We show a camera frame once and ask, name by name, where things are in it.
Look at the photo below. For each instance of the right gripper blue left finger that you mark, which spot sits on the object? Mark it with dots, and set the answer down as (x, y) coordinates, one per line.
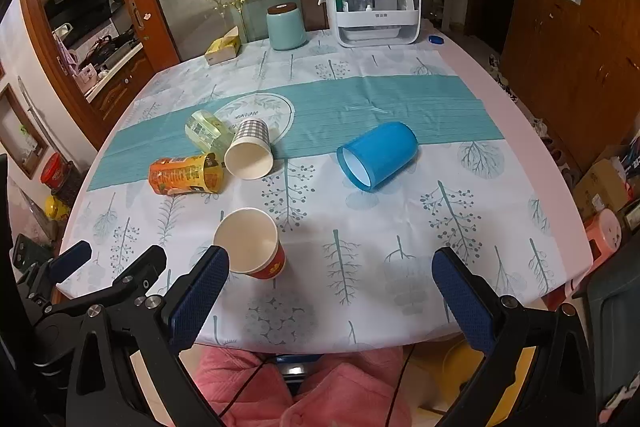
(104, 390)

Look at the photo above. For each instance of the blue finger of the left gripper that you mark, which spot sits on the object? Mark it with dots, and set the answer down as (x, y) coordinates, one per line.
(135, 282)
(69, 262)

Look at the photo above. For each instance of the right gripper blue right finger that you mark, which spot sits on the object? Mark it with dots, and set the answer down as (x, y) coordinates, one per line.
(558, 387)

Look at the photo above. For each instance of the red paper cup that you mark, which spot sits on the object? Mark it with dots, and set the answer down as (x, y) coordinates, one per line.
(251, 239)

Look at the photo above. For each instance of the orange yellow printed cup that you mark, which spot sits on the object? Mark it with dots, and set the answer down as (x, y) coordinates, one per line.
(185, 175)

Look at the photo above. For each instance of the clear green plastic cup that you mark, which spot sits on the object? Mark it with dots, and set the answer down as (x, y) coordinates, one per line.
(208, 133)

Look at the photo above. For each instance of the white striped paper cup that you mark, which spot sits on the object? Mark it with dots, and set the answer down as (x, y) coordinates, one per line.
(249, 156)

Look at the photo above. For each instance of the blue plastic cup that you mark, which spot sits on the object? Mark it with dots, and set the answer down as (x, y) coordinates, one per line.
(373, 158)

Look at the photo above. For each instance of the red bucket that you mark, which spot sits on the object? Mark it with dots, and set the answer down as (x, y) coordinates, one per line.
(54, 172)

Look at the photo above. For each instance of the pink plastic stool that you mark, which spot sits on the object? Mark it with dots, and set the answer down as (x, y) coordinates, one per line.
(604, 234)

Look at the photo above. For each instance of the cardboard box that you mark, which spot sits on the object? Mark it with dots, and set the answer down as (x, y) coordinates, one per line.
(600, 188)

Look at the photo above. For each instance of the tree patterned tablecloth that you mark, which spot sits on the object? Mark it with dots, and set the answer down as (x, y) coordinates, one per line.
(358, 264)

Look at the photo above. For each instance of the yellow tissue box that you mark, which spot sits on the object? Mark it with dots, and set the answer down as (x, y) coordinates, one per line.
(224, 48)

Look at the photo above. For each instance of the teal canister with brown lid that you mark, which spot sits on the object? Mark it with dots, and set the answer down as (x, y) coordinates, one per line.
(285, 25)

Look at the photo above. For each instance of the wooden cabinet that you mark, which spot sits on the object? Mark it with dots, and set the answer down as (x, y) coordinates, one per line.
(575, 65)

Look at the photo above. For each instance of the white storage box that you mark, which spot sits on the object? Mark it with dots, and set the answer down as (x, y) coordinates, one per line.
(356, 23)

